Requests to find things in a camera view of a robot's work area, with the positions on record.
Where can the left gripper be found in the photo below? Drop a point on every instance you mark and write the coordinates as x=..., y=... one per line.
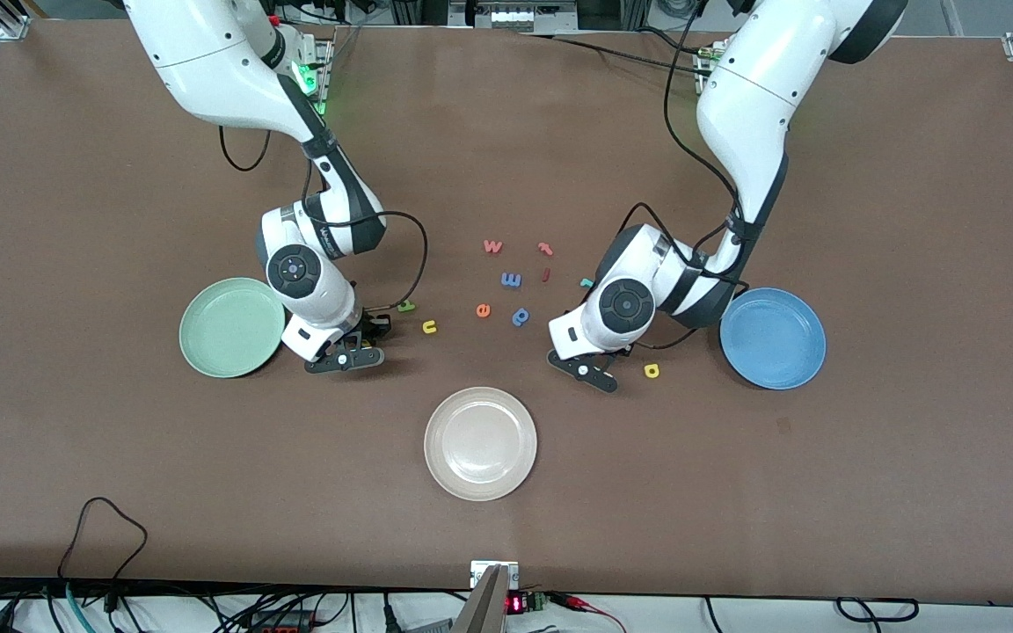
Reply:
x=618, y=352

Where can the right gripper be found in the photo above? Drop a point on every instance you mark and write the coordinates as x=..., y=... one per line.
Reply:
x=372, y=326

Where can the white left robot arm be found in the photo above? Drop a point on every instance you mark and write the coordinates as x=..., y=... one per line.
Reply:
x=761, y=79

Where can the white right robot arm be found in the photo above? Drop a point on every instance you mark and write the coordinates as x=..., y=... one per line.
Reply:
x=207, y=53

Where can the blue letter p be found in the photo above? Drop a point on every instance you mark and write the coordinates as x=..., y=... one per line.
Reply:
x=521, y=316

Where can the blue letter m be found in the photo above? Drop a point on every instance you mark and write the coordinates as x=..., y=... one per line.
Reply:
x=511, y=280

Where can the green plate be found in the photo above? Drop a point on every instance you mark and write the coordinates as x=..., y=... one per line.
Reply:
x=229, y=327

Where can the white plate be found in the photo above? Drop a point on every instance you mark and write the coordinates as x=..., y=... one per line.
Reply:
x=480, y=444

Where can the pink letter w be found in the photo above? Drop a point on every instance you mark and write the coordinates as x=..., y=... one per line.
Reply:
x=492, y=246

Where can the blue plate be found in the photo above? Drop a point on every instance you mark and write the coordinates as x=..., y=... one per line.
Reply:
x=775, y=338

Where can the red digit display module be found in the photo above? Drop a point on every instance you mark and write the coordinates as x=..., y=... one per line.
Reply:
x=520, y=604

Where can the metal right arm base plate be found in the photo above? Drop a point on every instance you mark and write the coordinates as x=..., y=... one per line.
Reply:
x=324, y=79

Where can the grey camera mount bar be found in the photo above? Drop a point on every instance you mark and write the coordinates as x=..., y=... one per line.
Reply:
x=482, y=607

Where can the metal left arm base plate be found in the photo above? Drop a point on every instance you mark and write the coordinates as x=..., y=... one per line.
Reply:
x=702, y=75

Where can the aluminium frame equipment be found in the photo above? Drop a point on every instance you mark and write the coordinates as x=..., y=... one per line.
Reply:
x=513, y=13

